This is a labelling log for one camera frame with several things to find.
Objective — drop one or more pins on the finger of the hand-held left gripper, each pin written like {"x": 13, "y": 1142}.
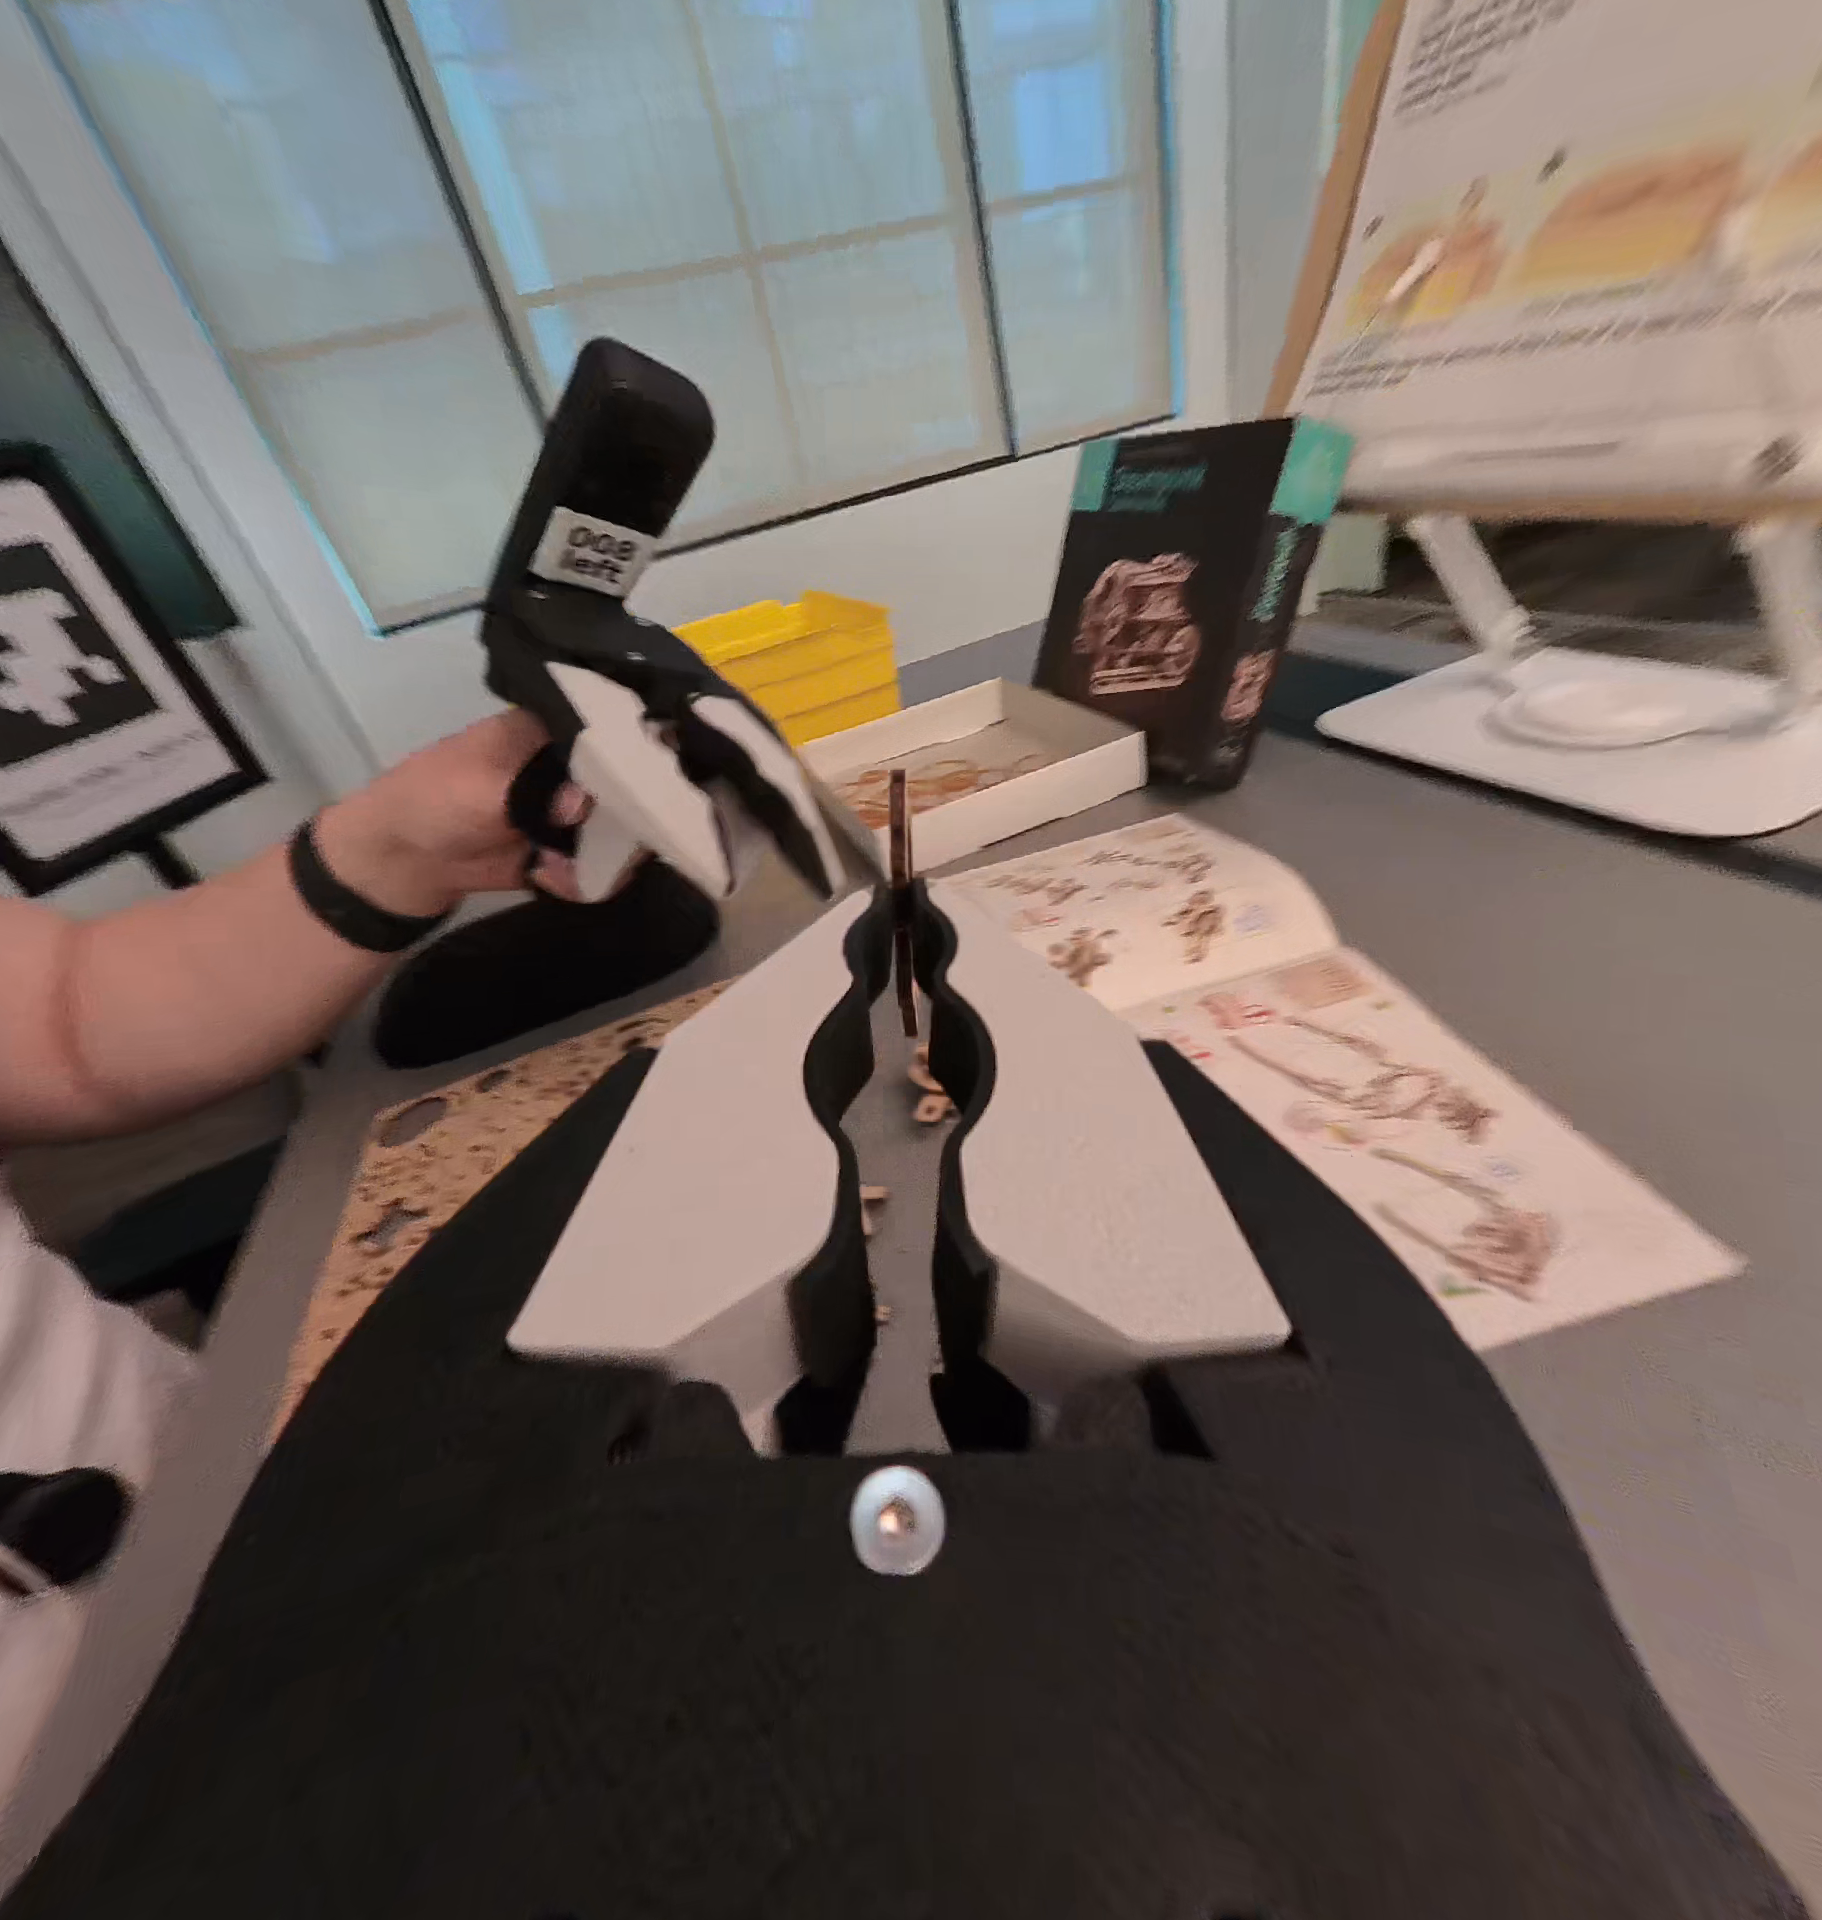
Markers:
{"x": 633, "y": 780}
{"x": 753, "y": 766}

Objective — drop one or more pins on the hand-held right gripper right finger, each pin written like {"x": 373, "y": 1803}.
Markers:
{"x": 1106, "y": 1185}

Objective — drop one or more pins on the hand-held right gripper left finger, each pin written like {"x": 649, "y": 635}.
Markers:
{"x": 687, "y": 1185}

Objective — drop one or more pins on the small round wooden model assembly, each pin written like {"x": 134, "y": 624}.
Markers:
{"x": 900, "y": 841}

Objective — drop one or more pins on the white shallow cardboard box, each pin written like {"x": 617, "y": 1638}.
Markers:
{"x": 1053, "y": 772}

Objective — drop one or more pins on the person's left forearm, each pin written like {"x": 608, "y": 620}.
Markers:
{"x": 132, "y": 1006}

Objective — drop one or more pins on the black model kit box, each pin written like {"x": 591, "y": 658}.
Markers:
{"x": 1151, "y": 600}

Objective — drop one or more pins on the person's left hand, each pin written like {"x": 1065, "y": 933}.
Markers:
{"x": 431, "y": 816}

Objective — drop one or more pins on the yellow plastic bin stack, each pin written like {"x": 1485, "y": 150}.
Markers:
{"x": 807, "y": 645}

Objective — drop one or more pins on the small loose wooden piece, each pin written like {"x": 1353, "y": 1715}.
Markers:
{"x": 874, "y": 1203}
{"x": 929, "y": 1101}

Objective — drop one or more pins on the dark cloth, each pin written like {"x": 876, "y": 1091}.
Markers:
{"x": 552, "y": 966}

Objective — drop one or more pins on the laser-cut wooden part sheet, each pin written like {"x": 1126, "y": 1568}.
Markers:
{"x": 461, "y": 1156}

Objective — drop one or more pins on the black wristband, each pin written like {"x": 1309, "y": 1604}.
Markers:
{"x": 348, "y": 892}

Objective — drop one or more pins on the paper instruction booklet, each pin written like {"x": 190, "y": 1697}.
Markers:
{"x": 1453, "y": 1200}

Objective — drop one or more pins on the frosted glass window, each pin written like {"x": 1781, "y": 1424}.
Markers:
{"x": 851, "y": 226}

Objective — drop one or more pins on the black and white marker sign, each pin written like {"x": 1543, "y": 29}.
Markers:
{"x": 42, "y": 645}

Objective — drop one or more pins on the white folding stand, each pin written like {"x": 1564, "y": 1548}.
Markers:
{"x": 1602, "y": 751}

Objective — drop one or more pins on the person's white shirt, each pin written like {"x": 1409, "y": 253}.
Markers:
{"x": 26, "y": 1350}

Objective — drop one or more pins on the printed instruction board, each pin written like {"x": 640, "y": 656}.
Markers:
{"x": 1602, "y": 226}

